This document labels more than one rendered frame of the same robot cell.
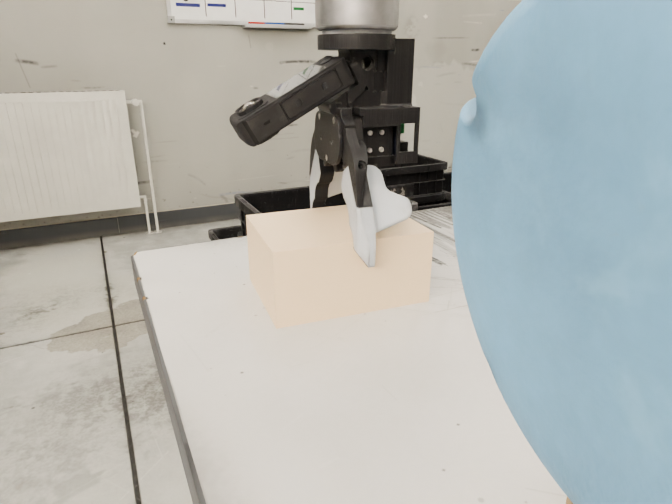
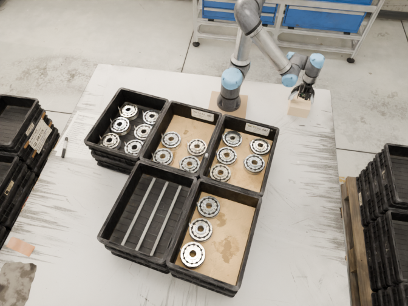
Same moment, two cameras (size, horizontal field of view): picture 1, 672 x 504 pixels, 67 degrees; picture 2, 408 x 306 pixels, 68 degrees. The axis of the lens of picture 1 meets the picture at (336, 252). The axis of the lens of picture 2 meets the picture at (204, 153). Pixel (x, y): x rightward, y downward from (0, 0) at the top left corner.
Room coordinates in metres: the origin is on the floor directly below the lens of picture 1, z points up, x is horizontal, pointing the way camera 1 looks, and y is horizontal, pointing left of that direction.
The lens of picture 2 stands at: (0.73, -1.38, 2.13)
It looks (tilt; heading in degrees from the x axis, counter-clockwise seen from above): 57 degrees down; 125
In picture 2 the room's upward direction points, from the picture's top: straight up
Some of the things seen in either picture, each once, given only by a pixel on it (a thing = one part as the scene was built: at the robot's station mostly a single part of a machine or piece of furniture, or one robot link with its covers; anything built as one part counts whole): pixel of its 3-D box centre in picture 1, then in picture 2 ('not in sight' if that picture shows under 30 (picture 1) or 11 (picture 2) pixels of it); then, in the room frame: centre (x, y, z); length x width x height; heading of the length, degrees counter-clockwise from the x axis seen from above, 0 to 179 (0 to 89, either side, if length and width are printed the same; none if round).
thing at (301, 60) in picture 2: not in sight; (295, 62); (0.40, -0.06, 1.05); 0.11 x 0.11 x 0.08; 13
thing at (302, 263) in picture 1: (335, 257); (299, 102); (0.49, 0.00, 0.74); 0.16 x 0.12 x 0.07; 111
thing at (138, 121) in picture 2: not in sight; (130, 127); (-0.14, -0.80, 0.87); 0.40 x 0.30 x 0.11; 106
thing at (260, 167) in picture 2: not in sight; (254, 163); (0.50, -0.61, 0.86); 0.10 x 0.10 x 0.01
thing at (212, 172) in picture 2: not in sight; (220, 173); (0.40, -0.76, 0.86); 0.10 x 0.10 x 0.01
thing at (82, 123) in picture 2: not in sight; (82, 134); (-0.46, -0.93, 0.70); 0.33 x 0.23 x 0.01; 116
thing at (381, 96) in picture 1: (362, 103); (306, 88); (0.50, -0.03, 0.89); 0.09 x 0.08 x 0.12; 111
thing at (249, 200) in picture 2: not in sight; (216, 233); (0.54, -1.02, 0.87); 0.40 x 0.30 x 0.11; 106
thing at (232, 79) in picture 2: not in sight; (231, 82); (0.13, -0.23, 0.89); 0.13 x 0.12 x 0.14; 103
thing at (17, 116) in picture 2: not in sight; (20, 138); (-1.07, -1.10, 0.37); 0.40 x 0.30 x 0.45; 116
